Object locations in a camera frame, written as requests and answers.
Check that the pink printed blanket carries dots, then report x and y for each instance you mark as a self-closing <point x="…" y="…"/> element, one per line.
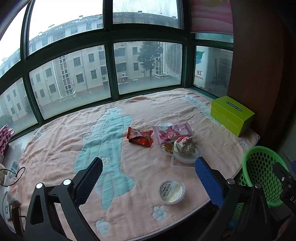
<point x="69" y="139"/>

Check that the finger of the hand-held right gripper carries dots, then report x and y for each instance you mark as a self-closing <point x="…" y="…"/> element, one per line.
<point x="283" y="172"/>

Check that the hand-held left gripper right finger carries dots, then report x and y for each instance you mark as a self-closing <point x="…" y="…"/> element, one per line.
<point x="208" y="180"/>

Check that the clear ribbed plastic tray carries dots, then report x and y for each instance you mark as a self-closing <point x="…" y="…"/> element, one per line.
<point x="166" y="157"/>

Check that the green cardboard box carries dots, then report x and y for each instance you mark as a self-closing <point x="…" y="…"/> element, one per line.
<point x="231" y="115"/>

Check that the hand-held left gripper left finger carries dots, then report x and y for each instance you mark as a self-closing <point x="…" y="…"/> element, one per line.
<point x="89" y="180"/>

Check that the orange peel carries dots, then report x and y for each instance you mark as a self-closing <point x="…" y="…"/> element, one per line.
<point x="168" y="148"/>

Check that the pink roller blind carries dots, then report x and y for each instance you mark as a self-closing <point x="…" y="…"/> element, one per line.
<point x="210" y="14"/>

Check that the green plastic mesh basket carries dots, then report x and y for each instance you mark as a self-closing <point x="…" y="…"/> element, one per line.
<point x="259" y="162"/>

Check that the pink snack wrapper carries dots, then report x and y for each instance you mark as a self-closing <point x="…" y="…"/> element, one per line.
<point x="166" y="134"/>

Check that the red snack wrapper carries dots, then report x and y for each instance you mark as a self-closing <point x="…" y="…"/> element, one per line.
<point x="138" y="136"/>

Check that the brown wooden side panel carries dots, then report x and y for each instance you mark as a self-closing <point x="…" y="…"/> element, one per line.
<point x="254" y="58"/>

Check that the pink white patterned cloth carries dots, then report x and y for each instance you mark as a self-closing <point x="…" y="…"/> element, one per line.
<point x="5" y="139"/>

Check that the dark green window frame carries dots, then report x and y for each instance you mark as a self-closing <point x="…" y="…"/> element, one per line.
<point x="109" y="58"/>

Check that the white power strip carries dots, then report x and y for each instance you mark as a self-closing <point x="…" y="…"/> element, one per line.
<point x="14" y="166"/>

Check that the white tissue pack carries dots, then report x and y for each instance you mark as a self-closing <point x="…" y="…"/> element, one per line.
<point x="13" y="195"/>

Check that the clear jelly cup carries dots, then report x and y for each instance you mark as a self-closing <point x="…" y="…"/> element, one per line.
<point x="172" y="191"/>

